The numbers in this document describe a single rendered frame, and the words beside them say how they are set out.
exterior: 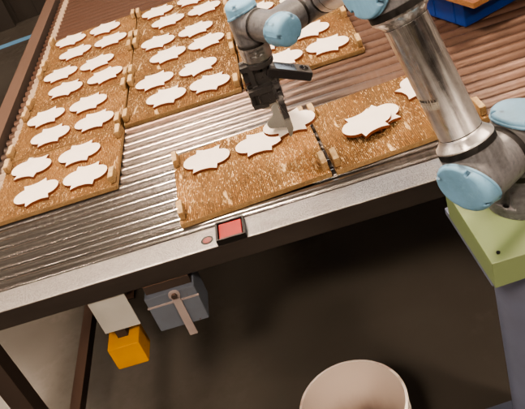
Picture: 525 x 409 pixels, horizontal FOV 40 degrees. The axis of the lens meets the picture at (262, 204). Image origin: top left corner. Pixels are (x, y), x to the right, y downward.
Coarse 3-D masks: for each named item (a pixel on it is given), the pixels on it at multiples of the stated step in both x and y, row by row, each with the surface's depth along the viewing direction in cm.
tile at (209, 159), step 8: (200, 152) 212; (208, 152) 210; (216, 152) 209; (224, 152) 208; (192, 160) 209; (200, 160) 208; (208, 160) 207; (216, 160) 205; (224, 160) 205; (184, 168) 208; (192, 168) 206; (200, 168) 204; (208, 168) 204; (216, 168) 203
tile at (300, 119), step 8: (288, 112) 192; (296, 112) 191; (304, 112) 190; (312, 112) 189; (296, 120) 188; (304, 120) 187; (312, 120) 186; (264, 128) 189; (272, 128) 188; (280, 128) 187; (296, 128) 185; (304, 128) 184; (272, 136) 186; (280, 136) 184
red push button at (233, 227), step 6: (228, 222) 183; (234, 222) 182; (240, 222) 182; (222, 228) 182; (228, 228) 181; (234, 228) 180; (240, 228) 180; (222, 234) 180; (228, 234) 179; (234, 234) 179
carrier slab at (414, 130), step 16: (400, 80) 212; (352, 96) 213; (368, 96) 210; (384, 96) 208; (400, 96) 205; (320, 112) 211; (336, 112) 208; (352, 112) 206; (400, 112) 198; (416, 112) 196; (320, 128) 204; (336, 128) 201; (400, 128) 192; (416, 128) 190; (336, 144) 195; (352, 144) 193; (368, 144) 190; (384, 144) 188; (400, 144) 186; (416, 144) 185; (352, 160) 187; (368, 160) 186
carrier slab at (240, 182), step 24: (216, 144) 214; (288, 144) 202; (312, 144) 199; (240, 168) 200; (264, 168) 197; (288, 168) 193; (312, 168) 190; (192, 192) 198; (216, 192) 194; (240, 192) 191; (264, 192) 188; (192, 216) 189; (216, 216) 188
